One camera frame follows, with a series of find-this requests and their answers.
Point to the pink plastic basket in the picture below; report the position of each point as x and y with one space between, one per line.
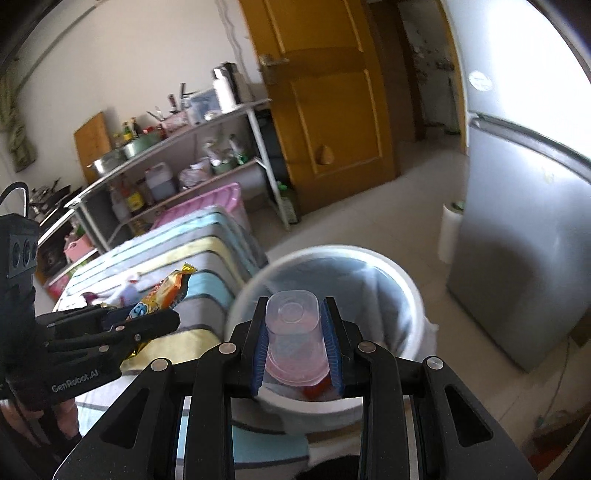
75 249

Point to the green enamel basin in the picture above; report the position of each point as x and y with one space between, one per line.
140 144

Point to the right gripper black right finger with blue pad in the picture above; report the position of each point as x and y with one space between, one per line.
423 412

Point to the clear plastic storage box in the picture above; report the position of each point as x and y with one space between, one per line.
202 106

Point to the pink storage box lid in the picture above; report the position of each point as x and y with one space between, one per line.
228 197

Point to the clear plastic cup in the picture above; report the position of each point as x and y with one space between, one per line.
296 354

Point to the metal kitchen shelf rack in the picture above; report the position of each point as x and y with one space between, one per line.
179 151

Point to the white paper towel roll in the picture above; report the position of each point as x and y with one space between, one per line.
452 217

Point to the pink utensil basket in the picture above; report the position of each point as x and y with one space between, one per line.
175 123

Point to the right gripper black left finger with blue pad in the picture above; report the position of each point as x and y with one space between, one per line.
137 436

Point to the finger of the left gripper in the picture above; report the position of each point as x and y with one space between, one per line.
94 318
119 338

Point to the soy sauce bottle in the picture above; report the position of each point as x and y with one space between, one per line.
132 196

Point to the wooden door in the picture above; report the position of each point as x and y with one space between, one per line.
320 64

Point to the wooden cutting board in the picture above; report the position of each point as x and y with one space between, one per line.
92 141

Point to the striped table cloth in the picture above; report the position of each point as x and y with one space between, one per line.
226 257

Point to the white oil jug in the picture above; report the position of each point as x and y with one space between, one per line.
160 181

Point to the white electric kettle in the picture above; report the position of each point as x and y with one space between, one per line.
230 87

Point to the orange chip bag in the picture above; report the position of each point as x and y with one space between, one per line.
154 314

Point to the black pots on stove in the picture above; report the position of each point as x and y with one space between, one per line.
45 198

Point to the red plastic wrapper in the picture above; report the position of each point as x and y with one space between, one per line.
315 392

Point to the person's left hand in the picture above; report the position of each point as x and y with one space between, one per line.
21 420

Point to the green hanging cloth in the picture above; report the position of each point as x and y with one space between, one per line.
20 148

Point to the silver refrigerator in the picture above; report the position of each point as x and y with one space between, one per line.
522 263

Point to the white foam wrap sheet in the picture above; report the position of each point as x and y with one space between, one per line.
128 293

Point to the steel mixing bowl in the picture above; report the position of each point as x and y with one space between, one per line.
108 162

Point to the green bottle on floor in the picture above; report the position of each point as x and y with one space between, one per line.
290 204

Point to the white round trash bin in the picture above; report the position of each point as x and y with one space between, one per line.
362 296

